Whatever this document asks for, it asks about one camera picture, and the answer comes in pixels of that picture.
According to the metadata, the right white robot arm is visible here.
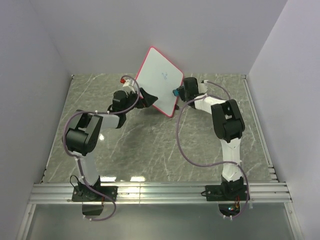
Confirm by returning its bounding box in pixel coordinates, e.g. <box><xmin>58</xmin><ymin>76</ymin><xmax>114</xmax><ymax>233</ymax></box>
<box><xmin>173</xmin><ymin>77</ymin><xmax>245</xmax><ymax>200</ymax></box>

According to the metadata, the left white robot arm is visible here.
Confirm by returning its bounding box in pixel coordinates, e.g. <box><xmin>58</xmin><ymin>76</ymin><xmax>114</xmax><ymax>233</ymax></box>
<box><xmin>62</xmin><ymin>87</ymin><xmax>158</xmax><ymax>201</ymax></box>

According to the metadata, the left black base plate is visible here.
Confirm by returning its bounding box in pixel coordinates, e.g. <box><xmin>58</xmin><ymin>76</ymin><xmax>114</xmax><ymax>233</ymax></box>
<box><xmin>71</xmin><ymin>184</ymin><xmax>119</xmax><ymax>202</ymax></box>

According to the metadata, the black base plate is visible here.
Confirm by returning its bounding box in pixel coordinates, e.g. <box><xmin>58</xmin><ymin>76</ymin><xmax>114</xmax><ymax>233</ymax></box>
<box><xmin>200</xmin><ymin>185</ymin><xmax>250</xmax><ymax>202</ymax></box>
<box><xmin>71</xmin><ymin>184</ymin><xmax>119</xmax><ymax>202</ymax></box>

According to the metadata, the aluminium mounting rail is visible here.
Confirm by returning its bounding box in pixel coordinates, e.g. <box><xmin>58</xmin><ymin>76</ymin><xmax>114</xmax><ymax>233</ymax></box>
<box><xmin>28</xmin><ymin>182</ymin><xmax>292</xmax><ymax>205</ymax></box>

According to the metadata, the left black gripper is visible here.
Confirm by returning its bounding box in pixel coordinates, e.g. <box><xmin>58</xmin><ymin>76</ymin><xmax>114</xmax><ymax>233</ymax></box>
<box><xmin>123</xmin><ymin>88</ymin><xmax>158</xmax><ymax>114</ymax></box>

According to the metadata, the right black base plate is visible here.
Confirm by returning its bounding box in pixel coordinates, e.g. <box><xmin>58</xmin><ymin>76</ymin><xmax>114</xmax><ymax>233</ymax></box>
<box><xmin>200</xmin><ymin>185</ymin><xmax>250</xmax><ymax>202</ymax></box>

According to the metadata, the right side aluminium rail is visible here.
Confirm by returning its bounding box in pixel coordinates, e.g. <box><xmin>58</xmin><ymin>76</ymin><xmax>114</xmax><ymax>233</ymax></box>
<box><xmin>241</xmin><ymin>74</ymin><xmax>279</xmax><ymax>183</ymax></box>

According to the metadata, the red framed whiteboard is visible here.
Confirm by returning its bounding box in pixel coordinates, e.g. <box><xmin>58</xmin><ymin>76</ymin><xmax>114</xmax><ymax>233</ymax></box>
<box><xmin>136</xmin><ymin>46</ymin><xmax>184</xmax><ymax>118</ymax></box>

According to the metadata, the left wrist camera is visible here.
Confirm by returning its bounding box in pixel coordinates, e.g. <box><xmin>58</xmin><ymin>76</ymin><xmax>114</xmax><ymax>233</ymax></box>
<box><xmin>120</xmin><ymin>78</ymin><xmax>136</xmax><ymax>93</ymax></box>

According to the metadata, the blue whiteboard eraser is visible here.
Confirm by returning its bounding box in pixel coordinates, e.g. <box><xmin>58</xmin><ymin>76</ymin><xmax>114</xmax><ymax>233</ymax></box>
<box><xmin>172</xmin><ymin>88</ymin><xmax>181</xmax><ymax>97</ymax></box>

